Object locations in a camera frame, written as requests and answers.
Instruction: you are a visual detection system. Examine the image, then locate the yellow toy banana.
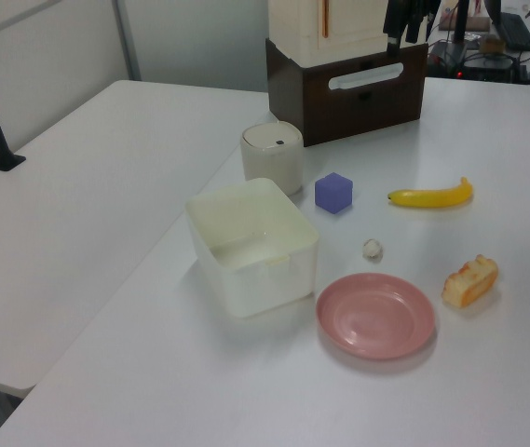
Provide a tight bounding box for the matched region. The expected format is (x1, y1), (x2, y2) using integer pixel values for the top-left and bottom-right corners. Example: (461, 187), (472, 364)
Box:
(387, 176), (474, 210)

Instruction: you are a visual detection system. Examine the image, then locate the purple cube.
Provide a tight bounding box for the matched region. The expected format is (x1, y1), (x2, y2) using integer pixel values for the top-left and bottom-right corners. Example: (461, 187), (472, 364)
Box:
(314, 171), (355, 215)

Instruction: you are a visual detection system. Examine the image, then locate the cream plastic box with handles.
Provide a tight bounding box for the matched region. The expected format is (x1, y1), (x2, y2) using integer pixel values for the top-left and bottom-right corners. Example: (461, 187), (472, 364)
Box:
(267, 0), (403, 66)

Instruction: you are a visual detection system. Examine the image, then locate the pink plate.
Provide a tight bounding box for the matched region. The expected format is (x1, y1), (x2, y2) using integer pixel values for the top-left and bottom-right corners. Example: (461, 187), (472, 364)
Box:
(315, 273), (437, 360)

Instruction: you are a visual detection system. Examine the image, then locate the dark brown drawer box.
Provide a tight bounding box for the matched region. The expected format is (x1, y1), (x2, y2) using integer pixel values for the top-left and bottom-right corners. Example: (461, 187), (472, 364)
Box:
(265, 37), (428, 148)

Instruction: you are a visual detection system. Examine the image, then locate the black monitor stand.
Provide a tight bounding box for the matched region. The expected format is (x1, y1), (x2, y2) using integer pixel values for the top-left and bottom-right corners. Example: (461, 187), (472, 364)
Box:
(427, 0), (518, 72)

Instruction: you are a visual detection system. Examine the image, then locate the beige lidded trash can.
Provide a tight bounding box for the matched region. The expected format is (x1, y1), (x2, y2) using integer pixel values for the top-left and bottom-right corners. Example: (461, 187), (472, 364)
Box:
(239, 121), (305, 196)

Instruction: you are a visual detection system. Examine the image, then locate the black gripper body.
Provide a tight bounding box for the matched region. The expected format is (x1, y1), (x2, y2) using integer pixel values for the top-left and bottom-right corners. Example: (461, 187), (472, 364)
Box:
(382, 0), (434, 37)

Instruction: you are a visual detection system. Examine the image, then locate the black keyboard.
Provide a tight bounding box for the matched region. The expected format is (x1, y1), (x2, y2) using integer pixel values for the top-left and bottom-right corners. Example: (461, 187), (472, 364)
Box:
(496, 11), (530, 52)

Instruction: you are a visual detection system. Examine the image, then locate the toy bread slice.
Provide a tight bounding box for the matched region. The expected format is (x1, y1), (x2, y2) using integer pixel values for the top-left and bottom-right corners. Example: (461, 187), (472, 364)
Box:
(441, 254), (499, 309)

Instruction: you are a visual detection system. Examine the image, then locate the small white crumpled ball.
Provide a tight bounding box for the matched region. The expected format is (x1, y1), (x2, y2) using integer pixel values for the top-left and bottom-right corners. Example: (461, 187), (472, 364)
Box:
(361, 238), (385, 261)

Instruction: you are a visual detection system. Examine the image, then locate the white open plastic bin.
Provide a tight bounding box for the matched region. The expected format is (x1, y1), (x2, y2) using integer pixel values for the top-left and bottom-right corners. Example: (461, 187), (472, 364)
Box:
(184, 177), (320, 319)

